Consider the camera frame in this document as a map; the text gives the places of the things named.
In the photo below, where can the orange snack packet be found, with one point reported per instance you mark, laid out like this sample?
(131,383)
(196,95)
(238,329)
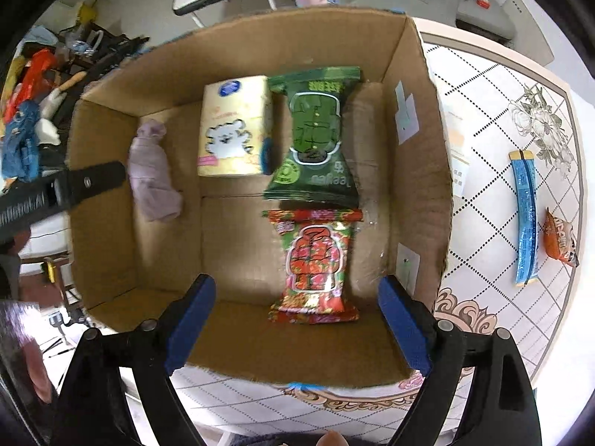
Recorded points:
(560,239)

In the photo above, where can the pale purple cloth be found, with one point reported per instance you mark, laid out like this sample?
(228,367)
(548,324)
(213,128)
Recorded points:
(151,181)

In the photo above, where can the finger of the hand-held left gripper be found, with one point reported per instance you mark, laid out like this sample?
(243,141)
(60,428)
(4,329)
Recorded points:
(93,181)

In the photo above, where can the white paper packet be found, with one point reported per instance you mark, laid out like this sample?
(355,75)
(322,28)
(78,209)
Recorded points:
(458,144)

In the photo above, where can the yellow tissue pack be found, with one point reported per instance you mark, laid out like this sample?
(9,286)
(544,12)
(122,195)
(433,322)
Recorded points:
(230,125)

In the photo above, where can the green snack packet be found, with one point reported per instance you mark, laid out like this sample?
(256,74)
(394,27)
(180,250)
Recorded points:
(316,139)

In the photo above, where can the yellow plastic bag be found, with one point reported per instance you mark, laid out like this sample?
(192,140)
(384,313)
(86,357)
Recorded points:
(87,11)

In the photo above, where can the red snack packet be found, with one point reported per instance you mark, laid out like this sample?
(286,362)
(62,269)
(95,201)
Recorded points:
(316,265)

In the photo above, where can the long blue packet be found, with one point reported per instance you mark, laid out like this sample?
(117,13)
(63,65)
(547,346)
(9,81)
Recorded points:
(526,213)

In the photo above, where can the grey chair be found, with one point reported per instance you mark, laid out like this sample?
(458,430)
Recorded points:
(488,16)

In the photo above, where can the person's right hand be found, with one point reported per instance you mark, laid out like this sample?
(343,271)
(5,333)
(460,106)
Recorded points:
(333,439)

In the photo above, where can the brown cardboard box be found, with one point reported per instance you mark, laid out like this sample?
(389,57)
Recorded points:
(232,251)

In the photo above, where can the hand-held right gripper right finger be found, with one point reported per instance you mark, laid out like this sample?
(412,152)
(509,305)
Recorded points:
(403,330)

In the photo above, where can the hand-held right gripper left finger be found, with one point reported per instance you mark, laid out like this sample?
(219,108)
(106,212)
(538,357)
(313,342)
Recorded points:
(189,327)

